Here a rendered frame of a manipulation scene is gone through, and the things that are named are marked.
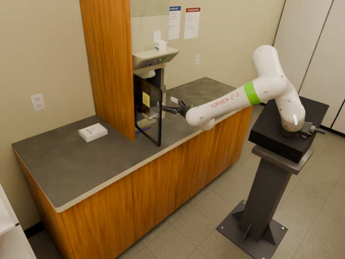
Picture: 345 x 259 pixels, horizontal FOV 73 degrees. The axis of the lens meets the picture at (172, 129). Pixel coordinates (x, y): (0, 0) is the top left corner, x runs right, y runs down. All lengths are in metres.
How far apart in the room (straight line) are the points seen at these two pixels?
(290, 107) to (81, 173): 1.27
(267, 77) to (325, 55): 2.99
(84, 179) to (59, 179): 0.14
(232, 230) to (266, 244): 0.29
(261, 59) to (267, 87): 0.16
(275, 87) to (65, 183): 1.17
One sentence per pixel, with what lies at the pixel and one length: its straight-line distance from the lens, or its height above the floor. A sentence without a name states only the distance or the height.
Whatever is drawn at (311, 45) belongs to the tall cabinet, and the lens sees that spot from 4.16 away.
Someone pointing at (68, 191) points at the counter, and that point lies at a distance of 1.39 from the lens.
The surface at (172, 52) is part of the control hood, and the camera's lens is 1.60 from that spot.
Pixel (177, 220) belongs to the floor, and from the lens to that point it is 2.37.
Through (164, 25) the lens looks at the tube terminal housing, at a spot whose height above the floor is 1.65.
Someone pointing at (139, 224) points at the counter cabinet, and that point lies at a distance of 2.00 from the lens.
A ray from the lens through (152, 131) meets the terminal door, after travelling 1.52.
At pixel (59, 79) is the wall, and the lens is 1.83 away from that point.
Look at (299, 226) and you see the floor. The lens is 2.69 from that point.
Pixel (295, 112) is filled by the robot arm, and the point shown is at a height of 1.30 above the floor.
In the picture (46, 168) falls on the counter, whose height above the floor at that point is 0.94.
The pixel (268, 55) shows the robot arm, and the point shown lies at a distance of 1.24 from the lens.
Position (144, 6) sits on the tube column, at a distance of 1.54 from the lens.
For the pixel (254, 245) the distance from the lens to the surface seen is 2.36.
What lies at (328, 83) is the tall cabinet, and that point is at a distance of 4.19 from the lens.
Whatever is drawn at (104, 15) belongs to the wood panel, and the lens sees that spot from 1.53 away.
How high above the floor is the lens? 1.92
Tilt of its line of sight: 33 degrees down
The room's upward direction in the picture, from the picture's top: 4 degrees clockwise
